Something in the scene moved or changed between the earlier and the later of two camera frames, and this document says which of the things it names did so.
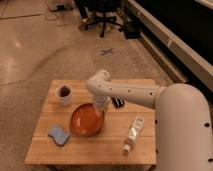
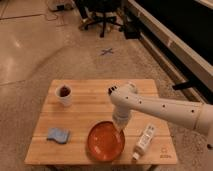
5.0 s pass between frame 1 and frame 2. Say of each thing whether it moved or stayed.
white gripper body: moved
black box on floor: stayed
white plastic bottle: moved
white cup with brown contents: stayed
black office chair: stayed
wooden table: stayed
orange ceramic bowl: moved
